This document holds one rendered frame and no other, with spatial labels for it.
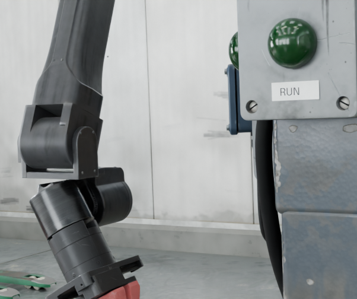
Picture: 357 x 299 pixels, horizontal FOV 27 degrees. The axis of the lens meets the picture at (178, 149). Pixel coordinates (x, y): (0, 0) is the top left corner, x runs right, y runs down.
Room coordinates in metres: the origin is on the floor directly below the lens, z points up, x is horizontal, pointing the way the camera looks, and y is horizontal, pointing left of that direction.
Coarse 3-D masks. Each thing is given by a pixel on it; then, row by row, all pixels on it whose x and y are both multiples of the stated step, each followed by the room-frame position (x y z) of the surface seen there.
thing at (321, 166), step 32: (288, 128) 0.50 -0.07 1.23; (320, 128) 0.48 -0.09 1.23; (352, 128) 0.47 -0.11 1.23; (288, 160) 0.50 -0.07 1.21; (320, 160) 0.48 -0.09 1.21; (352, 160) 0.47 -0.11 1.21; (288, 192) 0.50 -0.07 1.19; (320, 192) 0.48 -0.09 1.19; (352, 192) 0.47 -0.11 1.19; (288, 224) 0.50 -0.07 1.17; (320, 224) 0.49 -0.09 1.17; (352, 224) 0.47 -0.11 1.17; (288, 256) 0.50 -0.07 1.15; (320, 256) 0.49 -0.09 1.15; (352, 256) 0.47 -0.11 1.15; (288, 288) 0.50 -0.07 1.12; (320, 288) 0.49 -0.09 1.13; (352, 288) 0.48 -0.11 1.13
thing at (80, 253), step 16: (80, 224) 0.79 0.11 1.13; (96, 224) 0.80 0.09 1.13; (64, 240) 0.78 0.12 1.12; (80, 240) 0.78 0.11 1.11; (96, 240) 0.79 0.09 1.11; (64, 256) 0.78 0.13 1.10; (80, 256) 0.77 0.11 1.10; (96, 256) 0.78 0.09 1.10; (112, 256) 0.80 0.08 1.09; (64, 272) 0.79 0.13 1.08; (80, 272) 0.77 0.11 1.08; (96, 272) 0.75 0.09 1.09; (64, 288) 0.75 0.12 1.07; (80, 288) 0.74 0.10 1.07
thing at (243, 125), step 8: (224, 72) 0.96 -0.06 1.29; (232, 72) 0.95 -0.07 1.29; (232, 80) 0.95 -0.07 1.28; (232, 88) 0.95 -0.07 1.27; (232, 96) 0.95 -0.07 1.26; (232, 104) 0.95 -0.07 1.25; (232, 112) 0.95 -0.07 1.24; (240, 112) 0.95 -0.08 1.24; (232, 120) 0.95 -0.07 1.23; (240, 120) 0.95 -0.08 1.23; (248, 120) 0.95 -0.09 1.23; (232, 128) 0.95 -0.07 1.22; (240, 128) 0.95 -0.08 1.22; (248, 128) 0.95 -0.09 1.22
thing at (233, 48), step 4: (236, 32) 0.48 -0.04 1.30; (232, 36) 0.48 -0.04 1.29; (236, 36) 0.48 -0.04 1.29; (232, 40) 0.48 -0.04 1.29; (236, 40) 0.47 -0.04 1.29; (232, 44) 0.48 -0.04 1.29; (236, 44) 0.47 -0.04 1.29; (228, 48) 0.48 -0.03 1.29; (232, 48) 0.48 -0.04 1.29; (236, 48) 0.47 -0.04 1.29; (228, 52) 0.48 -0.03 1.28; (232, 52) 0.48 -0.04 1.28; (236, 52) 0.47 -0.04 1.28; (232, 56) 0.48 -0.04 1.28; (236, 56) 0.47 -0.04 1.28; (232, 60) 0.48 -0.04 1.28; (236, 60) 0.47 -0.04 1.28; (232, 64) 0.48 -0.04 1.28; (236, 64) 0.48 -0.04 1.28; (236, 68) 0.48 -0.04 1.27
